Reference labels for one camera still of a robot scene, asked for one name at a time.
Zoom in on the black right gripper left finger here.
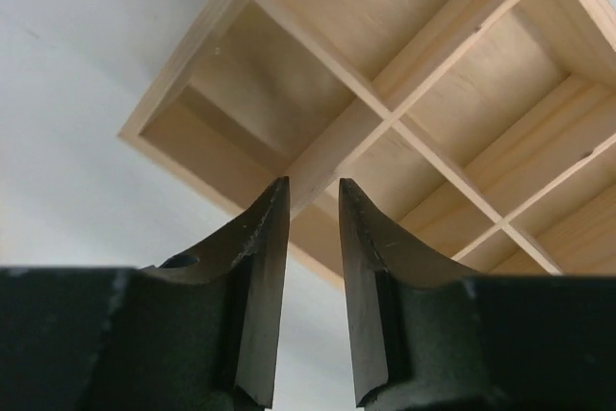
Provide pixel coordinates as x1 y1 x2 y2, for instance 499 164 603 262
1 177 290 410

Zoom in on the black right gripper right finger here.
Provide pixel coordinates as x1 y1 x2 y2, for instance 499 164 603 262
338 178 615 410

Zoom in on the wooden compartment box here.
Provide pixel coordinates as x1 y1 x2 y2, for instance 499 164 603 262
120 0 615 282

